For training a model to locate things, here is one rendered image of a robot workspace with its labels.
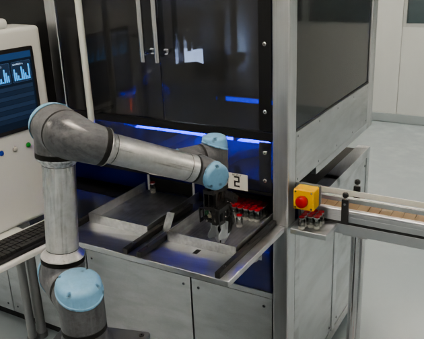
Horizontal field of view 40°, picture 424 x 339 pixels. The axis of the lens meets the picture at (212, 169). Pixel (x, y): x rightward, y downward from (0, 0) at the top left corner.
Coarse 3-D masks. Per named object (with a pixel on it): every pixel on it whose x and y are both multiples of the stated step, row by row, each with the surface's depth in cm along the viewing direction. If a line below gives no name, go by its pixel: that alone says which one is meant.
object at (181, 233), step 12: (192, 216) 206; (180, 228) 200; (192, 228) 202; (204, 228) 201; (240, 228) 200; (252, 228) 200; (168, 240) 194; (180, 240) 191; (192, 240) 188; (204, 240) 186; (228, 240) 192; (240, 240) 192; (228, 252) 182
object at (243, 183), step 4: (232, 176) 204; (240, 176) 202; (244, 176) 202; (232, 180) 205; (236, 180) 204; (240, 180) 203; (244, 180) 202; (228, 184) 206; (232, 184) 205; (236, 184) 204; (240, 184) 203; (244, 184) 203; (232, 188) 206; (236, 188) 205; (240, 188) 204; (244, 188) 203
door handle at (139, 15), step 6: (138, 0) 194; (138, 6) 194; (138, 12) 195; (138, 18) 196; (138, 24) 197; (138, 30) 198; (144, 42) 199; (144, 48) 200; (150, 48) 205; (144, 54) 200; (144, 60) 201
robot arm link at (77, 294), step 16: (64, 272) 148; (80, 272) 148; (96, 272) 149; (64, 288) 142; (80, 288) 142; (96, 288) 144; (64, 304) 142; (80, 304) 141; (96, 304) 143; (64, 320) 144; (80, 320) 142; (96, 320) 145; (80, 336) 144
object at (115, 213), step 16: (128, 192) 227; (144, 192) 234; (160, 192) 234; (112, 208) 220; (128, 208) 220; (144, 208) 220; (160, 208) 219; (176, 208) 212; (112, 224) 205; (128, 224) 201; (144, 224) 206
